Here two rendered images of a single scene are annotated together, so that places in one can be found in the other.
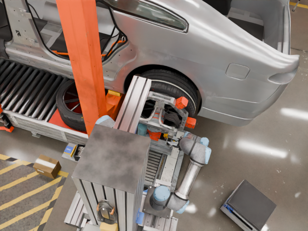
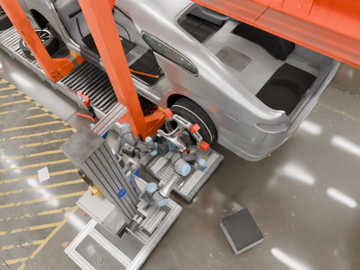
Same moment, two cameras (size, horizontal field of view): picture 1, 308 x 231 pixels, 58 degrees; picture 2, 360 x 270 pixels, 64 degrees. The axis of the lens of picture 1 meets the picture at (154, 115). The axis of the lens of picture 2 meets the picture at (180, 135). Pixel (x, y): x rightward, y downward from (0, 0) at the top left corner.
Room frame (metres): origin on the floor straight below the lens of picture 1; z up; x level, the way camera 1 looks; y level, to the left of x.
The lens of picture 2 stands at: (-0.06, -1.15, 3.79)
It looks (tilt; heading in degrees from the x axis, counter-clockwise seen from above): 57 degrees down; 36
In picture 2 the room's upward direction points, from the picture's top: 8 degrees counter-clockwise
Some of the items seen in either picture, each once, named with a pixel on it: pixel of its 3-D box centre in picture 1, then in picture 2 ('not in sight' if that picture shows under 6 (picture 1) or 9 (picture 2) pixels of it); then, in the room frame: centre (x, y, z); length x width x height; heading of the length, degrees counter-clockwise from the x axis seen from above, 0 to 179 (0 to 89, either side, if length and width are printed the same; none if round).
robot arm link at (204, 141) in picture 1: (201, 142); (201, 163); (1.20, -0.45, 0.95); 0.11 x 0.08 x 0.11; 70
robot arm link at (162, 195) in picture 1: (162, 195); (152, 189); (0.68, -0.15, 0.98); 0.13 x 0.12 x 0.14; 70
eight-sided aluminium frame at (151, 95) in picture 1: (158, 113); (183, 133); (1.51, -0.04, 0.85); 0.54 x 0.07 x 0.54; 80
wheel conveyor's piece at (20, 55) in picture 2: not in sight; (47, 53); (2.26, 3.41, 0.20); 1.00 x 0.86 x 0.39; 80
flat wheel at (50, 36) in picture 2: not in sight; (39, 43); (2.28, 3.50, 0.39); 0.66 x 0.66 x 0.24
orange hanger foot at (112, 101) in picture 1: (110, 101); (157, 115); (1.68, 0.47, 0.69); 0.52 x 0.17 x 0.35; 170
